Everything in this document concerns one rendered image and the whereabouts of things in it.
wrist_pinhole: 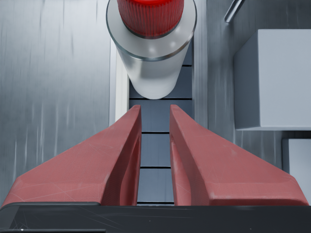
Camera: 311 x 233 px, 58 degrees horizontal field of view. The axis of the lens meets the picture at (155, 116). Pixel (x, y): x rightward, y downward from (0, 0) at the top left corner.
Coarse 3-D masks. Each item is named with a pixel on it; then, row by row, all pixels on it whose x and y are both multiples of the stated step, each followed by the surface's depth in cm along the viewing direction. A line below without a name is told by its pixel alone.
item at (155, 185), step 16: (176, 96) 32; (144, 112) 31; (160, 112) 31; (144, 128) 31; (160, 128) 31; (144, 144) 31; (160, 144) 31; (144, 160) 31; (160, 160) 31; (144, 176) 31; (160, 176) 31; (144, 192) 31; (160, 192) 31
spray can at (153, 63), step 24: (120, 0) 12; (144, 0) 11; (168, 0) 11; (192, 0) 16; (120, 24) 15; (144, 24) 13; (168, 24) 14; (192, 24) 16; (120, 48) 16; (144, 48) 15; (168, 48) 15; (144, 72) 19; (168, 72) 20; (144, 96) 30
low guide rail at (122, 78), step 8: (120, 64) 28; (120, 72) 28; (120, 80) 28; (128, 80) 29; (120, 88) 28; (128, 88) 29; (120, 96) 28; (128, 96) 29; (120, 104) 28; (128, 104) 29; (120, 112) 28
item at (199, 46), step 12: (204, 0) 24; (204, 12) 24; (204, 24) 24; (204, 36) 24; (192, 48) 25; (204, 48) 24; (192, 60) 25; (204, 60) 24; (192, 72) 25; (204, 72) 24; (192, 84) 24; (204, 84) 23; (192, 96) 24; (204, 96) 23; (192, 108) 24; (204, 108) 23; (204, 120) 23
